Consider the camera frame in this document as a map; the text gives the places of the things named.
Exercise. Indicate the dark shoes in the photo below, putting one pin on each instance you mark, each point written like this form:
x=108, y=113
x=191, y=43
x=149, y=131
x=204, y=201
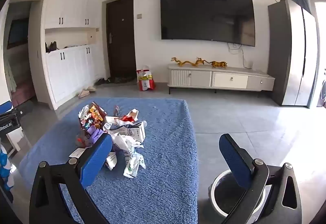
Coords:
x=101, y=81

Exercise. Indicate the colourful printed snack bag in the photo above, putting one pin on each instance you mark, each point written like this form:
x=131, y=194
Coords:
x=94, y=115

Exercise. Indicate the white round waste bin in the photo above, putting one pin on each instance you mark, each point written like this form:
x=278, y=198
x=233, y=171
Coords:
x=224, y=196

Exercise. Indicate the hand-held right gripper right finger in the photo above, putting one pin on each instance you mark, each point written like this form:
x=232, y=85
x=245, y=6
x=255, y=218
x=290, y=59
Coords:
x=234, y=160

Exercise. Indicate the white printed milk carton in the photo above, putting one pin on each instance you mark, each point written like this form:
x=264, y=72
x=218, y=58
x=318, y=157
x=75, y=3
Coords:
x=132, y=132

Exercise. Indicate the white paper slip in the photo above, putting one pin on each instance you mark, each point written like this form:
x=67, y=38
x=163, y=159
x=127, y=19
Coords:
x=76, y=153

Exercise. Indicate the gold tiger figurine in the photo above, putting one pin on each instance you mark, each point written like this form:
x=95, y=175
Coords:
x=216, y=64

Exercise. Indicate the grey double door refrigerator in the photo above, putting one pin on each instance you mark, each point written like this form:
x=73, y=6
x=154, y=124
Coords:
x=293, y=55

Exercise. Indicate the crumpled white tissue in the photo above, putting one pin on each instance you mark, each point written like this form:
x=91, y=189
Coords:
x=124, y=142

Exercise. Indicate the blue carpet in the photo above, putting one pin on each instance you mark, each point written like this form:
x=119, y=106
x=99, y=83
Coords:
x=158, y=162

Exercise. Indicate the purple glove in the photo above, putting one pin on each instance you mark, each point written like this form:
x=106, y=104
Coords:
x=94, y=135

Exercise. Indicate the small crumpled white wrapper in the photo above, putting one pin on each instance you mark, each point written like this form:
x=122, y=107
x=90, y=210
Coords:
x=111, y=160

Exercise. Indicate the gold dragon figurine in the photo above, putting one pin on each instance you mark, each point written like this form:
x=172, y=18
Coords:
x=187, y=62

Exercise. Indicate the small silver wrapper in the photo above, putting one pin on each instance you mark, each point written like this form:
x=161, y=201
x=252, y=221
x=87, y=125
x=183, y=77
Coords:
x=116, y=110

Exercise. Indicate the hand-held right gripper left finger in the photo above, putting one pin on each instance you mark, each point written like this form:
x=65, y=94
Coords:
x=96, y=159

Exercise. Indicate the white stool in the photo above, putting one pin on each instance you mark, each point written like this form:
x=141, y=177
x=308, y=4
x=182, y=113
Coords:
x=14, y=138

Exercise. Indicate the dark handbag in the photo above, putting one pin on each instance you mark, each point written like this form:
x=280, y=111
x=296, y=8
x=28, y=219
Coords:
x=52, y=47

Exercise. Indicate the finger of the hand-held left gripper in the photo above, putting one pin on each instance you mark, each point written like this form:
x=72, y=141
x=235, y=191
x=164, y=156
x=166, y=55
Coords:
x=5, y=106

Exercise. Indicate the dark doormat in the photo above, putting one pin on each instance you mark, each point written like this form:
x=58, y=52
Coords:
x=124, y=80

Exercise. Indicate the white upper wall cabinets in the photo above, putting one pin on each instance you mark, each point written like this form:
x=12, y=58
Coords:
x=71, y=5

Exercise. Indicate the red and white wrapper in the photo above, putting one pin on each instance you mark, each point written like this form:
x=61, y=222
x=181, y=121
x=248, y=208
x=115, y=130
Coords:
x=127, y=117

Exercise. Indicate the beige slipper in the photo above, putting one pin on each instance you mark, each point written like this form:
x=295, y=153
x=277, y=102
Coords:
x=83, y=93
x=91, y=88

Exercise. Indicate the dark brown entrance door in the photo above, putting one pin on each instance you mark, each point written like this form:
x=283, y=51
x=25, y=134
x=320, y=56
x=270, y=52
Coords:
x=121, y=38

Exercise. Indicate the white television stand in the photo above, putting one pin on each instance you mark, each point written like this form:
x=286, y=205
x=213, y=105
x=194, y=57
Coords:
x=219, y=78

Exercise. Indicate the red yellow shopping bag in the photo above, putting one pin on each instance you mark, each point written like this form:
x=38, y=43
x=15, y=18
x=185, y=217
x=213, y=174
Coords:
x=145, y=80

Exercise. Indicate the white lower cabinets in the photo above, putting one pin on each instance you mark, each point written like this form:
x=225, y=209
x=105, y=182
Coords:
x=73, y=71

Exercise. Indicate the crumpled white green wrapper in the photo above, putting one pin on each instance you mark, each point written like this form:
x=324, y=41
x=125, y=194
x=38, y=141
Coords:
x=132, y=162

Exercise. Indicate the black wall television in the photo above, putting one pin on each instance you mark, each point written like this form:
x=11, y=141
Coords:
x=207, y=16

